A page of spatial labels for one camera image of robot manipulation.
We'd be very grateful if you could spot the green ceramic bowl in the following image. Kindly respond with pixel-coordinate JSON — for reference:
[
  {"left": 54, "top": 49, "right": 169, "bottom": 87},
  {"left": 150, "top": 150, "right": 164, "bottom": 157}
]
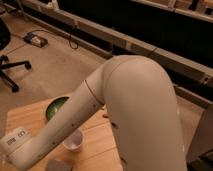
[{"left": 45, "top": 96, "right": 69, "bottom": 121}]

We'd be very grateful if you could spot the power strip on floor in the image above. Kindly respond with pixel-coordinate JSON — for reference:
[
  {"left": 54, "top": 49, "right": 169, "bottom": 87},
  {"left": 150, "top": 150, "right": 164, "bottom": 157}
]
[{"left": 24, "top": 33, "right": 48, "bottom": 48}]

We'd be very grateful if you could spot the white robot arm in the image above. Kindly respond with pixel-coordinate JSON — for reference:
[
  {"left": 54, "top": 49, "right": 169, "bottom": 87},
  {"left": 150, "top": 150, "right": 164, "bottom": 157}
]
[{"left": 0, "top": 55, "right": 187, "bottom": 171}]

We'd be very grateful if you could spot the black office chair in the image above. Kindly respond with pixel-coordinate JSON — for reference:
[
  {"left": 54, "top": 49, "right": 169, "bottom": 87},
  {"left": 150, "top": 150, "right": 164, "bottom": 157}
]
[{"left": 0, "top": 18, "right": 32, "bottom": 92}]

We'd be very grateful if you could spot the grey round object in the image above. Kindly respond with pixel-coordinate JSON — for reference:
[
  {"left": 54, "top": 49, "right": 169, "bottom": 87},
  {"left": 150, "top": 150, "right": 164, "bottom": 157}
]
[{"left": 45, "top": 159, "right": 72, "bottom": 171}]

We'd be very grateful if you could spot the black floor cable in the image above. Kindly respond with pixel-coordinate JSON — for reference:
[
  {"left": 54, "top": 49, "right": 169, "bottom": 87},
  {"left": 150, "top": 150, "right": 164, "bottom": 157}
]
[{"left": 33, "top": 29, "right": 80, "bottom": 50}]

